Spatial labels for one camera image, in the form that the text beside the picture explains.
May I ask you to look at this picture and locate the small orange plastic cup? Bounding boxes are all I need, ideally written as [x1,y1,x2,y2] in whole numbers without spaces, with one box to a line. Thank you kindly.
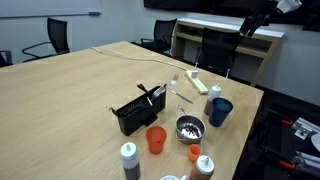
[187,143,203,164]

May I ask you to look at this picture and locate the dark sauce bottle white cap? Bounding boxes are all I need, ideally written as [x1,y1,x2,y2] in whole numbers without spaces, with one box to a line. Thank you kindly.
[119,141,142,180]

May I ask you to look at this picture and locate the orange sauce bottle white cap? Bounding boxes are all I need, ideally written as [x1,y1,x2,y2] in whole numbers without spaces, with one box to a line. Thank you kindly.
[188,154,216,180]

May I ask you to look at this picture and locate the white wall whiteboard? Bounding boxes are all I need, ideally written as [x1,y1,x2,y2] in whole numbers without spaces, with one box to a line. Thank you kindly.
[0,0,102,19]

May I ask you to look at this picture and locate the black wall screen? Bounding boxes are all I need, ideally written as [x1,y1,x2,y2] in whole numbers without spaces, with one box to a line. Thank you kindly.
[143,0,320,33]

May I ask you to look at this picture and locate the silver aluminium rail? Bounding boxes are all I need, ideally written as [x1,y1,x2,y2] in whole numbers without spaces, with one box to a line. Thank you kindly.
[290,116,320,141]
[292,150,320,177]

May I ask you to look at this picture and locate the brown sauce bottle white cap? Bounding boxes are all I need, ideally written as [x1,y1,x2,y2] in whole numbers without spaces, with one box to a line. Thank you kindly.
[203,83,223,117]

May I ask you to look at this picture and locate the black mesh office chair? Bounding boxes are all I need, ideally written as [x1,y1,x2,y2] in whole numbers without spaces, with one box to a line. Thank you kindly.
[0,49,14,68]
[131,18,178,57]
[21,17,71,64]
[194,27,245,79]

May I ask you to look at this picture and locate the large orange plastic cup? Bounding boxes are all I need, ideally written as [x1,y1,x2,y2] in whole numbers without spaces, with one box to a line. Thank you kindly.
[145,125,168,155]

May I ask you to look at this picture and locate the white mug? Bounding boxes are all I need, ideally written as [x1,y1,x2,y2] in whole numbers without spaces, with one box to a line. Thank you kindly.
[159,174,188,180]

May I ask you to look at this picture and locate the blue plastic cup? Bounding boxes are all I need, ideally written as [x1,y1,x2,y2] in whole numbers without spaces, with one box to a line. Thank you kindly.
[208,97,234,128]

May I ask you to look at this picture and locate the white power cable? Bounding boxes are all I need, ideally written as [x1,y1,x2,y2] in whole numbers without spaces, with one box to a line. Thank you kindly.
[90,46,190,73]

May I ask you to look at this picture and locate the black plastic cutlery caddy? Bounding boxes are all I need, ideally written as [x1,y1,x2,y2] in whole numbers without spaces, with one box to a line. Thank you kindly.
[110,85,167,137]

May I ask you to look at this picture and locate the silver metal spoon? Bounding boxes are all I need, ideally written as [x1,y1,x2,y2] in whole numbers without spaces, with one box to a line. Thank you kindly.
[150,85,168,102]

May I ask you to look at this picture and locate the white power strip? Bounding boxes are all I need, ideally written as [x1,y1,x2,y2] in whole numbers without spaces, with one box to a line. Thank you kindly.
[184,69,210,96]

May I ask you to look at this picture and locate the black clamp orange handle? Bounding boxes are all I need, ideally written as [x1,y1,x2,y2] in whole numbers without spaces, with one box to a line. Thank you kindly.
[266,111,295,134]
[263,146,297,172]

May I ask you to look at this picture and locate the silver metal fork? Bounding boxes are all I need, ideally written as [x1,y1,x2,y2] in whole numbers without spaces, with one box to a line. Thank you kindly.
[165,73,180,90]

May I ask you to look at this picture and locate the black handled utensil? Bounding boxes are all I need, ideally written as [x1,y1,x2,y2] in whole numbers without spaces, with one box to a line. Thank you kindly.
[136,83,152,98]

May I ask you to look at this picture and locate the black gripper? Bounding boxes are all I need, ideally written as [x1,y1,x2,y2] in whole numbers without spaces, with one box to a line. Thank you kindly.
[238,0,278,38]

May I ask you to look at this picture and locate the silver table knife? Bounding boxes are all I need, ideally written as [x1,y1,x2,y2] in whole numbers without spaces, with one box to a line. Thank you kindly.
[167,88,195,105]

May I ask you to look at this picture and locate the wooden shelf white top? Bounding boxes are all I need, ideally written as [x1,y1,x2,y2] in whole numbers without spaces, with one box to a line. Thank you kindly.
[171,17,286,88]

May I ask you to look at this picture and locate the grey round plate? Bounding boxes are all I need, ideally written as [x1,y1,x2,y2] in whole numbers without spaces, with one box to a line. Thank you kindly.
[310,132,320,153]

